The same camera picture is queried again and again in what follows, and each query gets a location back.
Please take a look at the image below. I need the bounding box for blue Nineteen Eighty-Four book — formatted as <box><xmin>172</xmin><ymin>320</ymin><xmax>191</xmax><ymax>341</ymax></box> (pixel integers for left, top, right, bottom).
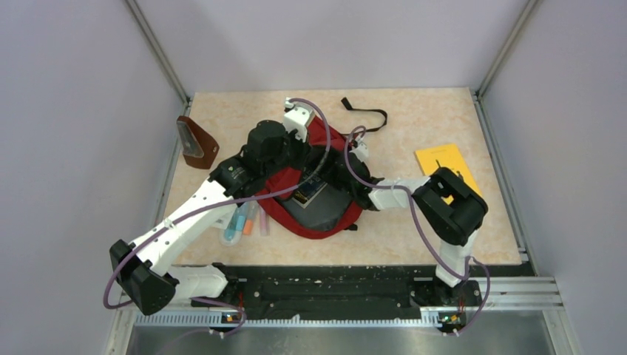
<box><xmin>292</xmin><ymin>176</ymin><xmax>328</xmax><ymax>209</ymax></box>

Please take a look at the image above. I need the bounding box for red backpack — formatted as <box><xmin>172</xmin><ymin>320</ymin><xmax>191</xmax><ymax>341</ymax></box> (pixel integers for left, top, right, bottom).
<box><xmin>258</xmin><ymin>116</ymin><xmax>376</xmax><ymax>240</ymax></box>

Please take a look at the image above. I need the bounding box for yellow notebook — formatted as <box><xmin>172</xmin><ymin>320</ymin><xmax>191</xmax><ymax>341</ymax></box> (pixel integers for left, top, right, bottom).
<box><xmin>414</xmin><ymin>143</ymin><xmax>482</xmax><ymax>196</ymax></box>

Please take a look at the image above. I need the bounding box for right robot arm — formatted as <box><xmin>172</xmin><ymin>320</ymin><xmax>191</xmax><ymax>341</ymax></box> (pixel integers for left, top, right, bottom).
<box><xmin>321</xmin><ymin>153</ymin><xmax>489</xmax><ymax>305</ymax></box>

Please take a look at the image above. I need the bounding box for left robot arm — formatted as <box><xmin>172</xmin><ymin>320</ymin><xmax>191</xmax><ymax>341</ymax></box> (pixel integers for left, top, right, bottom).
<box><xmin>103</xmin><ymin>118</ymin><xmax>311</xmax><ymax>315</ymax></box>

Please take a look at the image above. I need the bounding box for pink highlighter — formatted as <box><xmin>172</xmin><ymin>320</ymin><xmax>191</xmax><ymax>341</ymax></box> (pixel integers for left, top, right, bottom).
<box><xmin>260</xmin><ymin>211</ymin><xmax>268</xmax><ymax>236</ymax></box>

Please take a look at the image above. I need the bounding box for orange highlighter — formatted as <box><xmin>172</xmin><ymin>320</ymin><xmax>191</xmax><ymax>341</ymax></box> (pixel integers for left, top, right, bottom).
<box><xmin>243</xmin><ymin>220</ymin><xmax>254</xmax><ymax>235</ymax></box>

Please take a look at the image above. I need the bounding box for brown leather case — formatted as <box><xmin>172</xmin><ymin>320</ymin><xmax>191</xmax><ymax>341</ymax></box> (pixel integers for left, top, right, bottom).
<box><xmin>176</xmin><ymin>115</ymin><xmax>220</xmax><ymax>170</ymax></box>

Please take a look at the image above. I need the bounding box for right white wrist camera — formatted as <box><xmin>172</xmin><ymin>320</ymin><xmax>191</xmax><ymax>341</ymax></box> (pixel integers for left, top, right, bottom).
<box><xmin>348</xmin><ymin>140</ymin><xmax>370</xmax><ymax>162</ymax></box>

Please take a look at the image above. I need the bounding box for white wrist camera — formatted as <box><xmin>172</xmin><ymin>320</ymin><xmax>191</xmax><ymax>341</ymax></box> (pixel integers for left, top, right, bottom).
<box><xmin>282</xmin><ymin>97</ymin><xmax>315</xmax><ymax>143</ymax></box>
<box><xmin>348</xmin><ymin>140</ymin><xmax>370</xmax><ymax>162</ymax></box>

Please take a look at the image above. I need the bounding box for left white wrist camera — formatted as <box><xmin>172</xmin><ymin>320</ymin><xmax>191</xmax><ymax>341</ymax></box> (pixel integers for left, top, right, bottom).
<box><xmin>282</xmin><ymin>97</ymin><xmax>315</xmax><ymax>143</ymax></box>

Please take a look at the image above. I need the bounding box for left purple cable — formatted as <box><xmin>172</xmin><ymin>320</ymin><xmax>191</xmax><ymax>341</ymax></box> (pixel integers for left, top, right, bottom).
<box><xmin>101</xmin><ymin>97</ymin><xmax>333</xmax><ymax>339</ymax></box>

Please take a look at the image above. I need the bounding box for purple cable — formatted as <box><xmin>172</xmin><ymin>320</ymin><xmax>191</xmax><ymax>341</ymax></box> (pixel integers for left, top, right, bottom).
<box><xmin>342</xmin><ymin>126</ymin><xmax>492</xmax><ymax>337</ymax></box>
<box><xmin>101</xmin><ymin>97</ymin><xmax>333</xmax><ymax>339</ymax></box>

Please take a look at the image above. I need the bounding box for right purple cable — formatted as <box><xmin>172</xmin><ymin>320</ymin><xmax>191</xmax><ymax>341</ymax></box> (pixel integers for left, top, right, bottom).
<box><xmin>342</xmin><ymin>126</ymin><xmax>492</xmax><ymax>337</ymax></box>

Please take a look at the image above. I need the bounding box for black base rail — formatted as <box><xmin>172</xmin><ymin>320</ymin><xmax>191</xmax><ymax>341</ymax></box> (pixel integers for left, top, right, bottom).
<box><xmin>215</xmin><ymin>263</ymin><xmax>482</xmax><ymax>320</ymax></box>

